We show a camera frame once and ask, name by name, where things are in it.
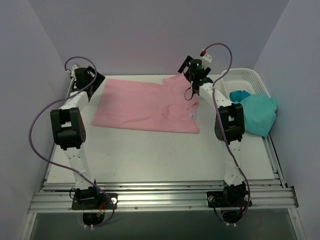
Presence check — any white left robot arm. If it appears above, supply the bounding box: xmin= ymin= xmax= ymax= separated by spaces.
xmin=50 ymin=64 xmax=105 ymax=210

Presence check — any white plastic basket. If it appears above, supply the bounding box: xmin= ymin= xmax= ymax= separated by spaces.
xmin=221 ymin=68 xmax=270 ymax=99

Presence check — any pink t shirt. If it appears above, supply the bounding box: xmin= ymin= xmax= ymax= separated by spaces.
xmin=91 ymin=74 xmax=200 ymax=134

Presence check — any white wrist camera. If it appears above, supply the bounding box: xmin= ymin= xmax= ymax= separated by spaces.
xmin=200 ymin=49 xmax=212 ymax=68
xmin=65 ymin=64 xmax=79 ymax=79

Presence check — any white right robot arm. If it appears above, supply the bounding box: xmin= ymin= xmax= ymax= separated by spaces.
xmin=178 ymin=56 xmax=246 ymax=188

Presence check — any dark teal t shirt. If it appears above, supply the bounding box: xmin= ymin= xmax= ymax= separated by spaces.
xmin=229 ymin=90 xmax=251 ymax=103

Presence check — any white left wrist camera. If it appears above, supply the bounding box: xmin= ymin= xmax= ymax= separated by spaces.
xmin=65 ymin=64 xmax=79 ymax=79

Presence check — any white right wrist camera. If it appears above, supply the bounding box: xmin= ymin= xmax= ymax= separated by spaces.
xmin=200 ymin=49 xmax=212 ymax=68

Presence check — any light teal t shirt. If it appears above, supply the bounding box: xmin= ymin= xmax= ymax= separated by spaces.
xmin=239 ymin=93 xmax=278 ymax=138

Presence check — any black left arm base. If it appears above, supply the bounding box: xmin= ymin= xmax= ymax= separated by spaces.
xmin=69 ymin=187 xmax=119 ymax=229

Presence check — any aluminium mounting rail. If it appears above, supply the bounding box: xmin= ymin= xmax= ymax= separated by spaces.
xmin=28 ymin=178 xmax=299 ymax=213

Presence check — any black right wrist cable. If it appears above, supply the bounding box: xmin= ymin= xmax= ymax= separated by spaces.
xmin=183 ymin=81 xmax=198 ymax=102

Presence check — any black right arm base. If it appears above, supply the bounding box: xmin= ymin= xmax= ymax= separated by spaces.
xmin=206 ymin=182 xmax=252 ymax=226

